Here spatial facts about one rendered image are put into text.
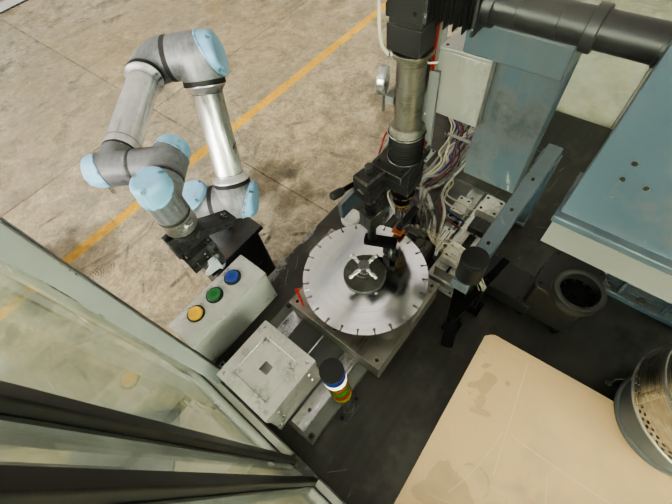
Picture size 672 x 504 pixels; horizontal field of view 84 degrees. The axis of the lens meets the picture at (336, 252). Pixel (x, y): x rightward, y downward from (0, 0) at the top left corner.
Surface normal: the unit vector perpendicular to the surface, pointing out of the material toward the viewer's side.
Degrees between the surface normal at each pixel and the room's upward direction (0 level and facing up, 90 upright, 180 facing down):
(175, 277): 0
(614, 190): 90
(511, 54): 90
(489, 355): 0
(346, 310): 0
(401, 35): 90
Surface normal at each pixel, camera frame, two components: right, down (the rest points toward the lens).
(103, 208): -0.11, -0.52
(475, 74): -0.63, 0.70
